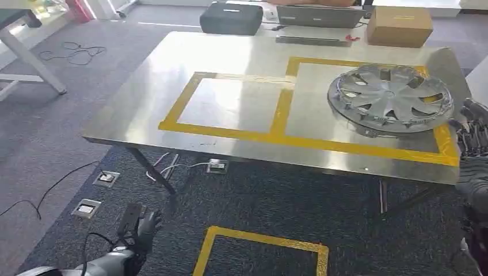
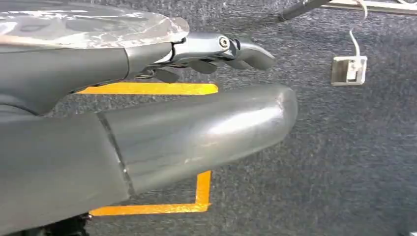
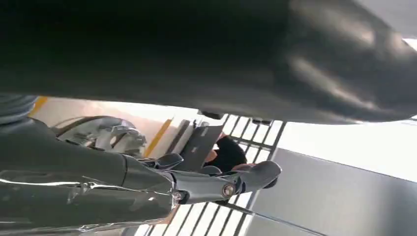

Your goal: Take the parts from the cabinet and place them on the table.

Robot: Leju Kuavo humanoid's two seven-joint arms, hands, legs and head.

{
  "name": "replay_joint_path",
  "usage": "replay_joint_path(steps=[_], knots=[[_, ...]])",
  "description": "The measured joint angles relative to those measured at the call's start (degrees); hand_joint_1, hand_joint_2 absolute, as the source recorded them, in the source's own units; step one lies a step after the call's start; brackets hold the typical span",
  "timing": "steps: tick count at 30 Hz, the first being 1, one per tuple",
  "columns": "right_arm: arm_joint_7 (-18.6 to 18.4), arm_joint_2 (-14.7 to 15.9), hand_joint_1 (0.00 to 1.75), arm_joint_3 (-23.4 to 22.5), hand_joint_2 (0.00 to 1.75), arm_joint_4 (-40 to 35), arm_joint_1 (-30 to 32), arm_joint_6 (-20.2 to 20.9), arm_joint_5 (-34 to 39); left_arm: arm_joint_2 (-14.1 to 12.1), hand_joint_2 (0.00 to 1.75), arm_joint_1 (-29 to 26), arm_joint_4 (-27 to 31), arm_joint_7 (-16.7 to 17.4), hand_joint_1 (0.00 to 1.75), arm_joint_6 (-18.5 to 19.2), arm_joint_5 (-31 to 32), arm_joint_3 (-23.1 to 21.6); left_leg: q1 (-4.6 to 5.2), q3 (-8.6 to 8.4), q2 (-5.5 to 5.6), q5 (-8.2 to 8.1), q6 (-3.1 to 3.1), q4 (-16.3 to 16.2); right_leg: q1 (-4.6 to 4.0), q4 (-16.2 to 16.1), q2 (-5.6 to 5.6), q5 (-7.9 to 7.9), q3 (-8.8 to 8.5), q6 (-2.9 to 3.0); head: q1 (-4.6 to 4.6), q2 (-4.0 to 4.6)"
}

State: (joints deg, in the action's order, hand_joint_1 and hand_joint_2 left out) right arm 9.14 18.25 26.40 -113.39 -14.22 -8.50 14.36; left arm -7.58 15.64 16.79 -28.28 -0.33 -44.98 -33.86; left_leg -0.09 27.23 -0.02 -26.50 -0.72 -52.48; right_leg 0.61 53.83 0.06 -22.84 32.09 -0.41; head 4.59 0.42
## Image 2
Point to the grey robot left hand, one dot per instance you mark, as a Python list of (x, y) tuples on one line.
[(195, 136)]

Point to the yellow floor tape mark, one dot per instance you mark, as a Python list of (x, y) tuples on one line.
[(153, 88)]

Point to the white floor socket box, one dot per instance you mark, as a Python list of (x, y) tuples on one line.
[(348, 71)]

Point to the black pole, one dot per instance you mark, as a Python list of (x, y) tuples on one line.
[(303, 8)]

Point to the white metal bar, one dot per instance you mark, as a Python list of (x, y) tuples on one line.
[(384, 7)]

